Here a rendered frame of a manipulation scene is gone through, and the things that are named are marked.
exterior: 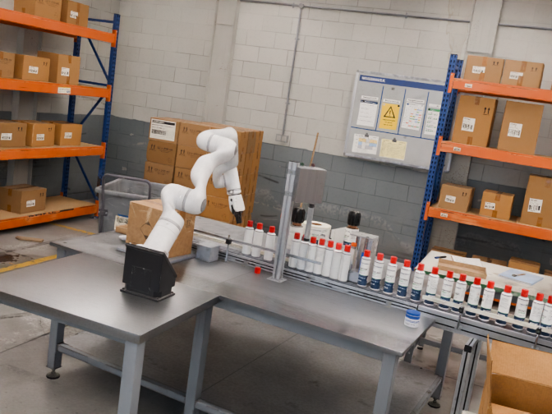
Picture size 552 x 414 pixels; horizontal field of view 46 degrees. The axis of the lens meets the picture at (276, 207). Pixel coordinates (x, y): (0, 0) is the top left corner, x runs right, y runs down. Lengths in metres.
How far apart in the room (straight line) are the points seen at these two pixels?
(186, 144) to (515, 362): 5.35
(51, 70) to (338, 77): 3.34
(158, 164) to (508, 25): 4.18
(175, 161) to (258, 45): 2.10
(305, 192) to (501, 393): 1.60
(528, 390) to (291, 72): 6.41
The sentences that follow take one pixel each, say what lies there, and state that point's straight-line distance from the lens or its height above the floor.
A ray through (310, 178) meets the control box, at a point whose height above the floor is 1.42.
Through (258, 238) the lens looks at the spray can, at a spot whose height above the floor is 1.00.
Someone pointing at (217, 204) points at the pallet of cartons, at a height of 0.56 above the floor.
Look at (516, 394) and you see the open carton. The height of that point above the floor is 0.97.
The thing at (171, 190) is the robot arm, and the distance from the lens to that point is 3.23.
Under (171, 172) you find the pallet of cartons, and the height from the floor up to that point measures 0.82.
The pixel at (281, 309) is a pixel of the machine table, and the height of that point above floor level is 0.83.
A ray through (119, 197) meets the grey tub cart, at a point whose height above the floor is 0.75.
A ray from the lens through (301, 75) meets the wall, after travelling 8.27.
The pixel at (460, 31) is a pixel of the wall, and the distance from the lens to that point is 7.88.
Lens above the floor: 1.84
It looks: 10 degrees down
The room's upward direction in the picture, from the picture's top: 8 degrees clockwise
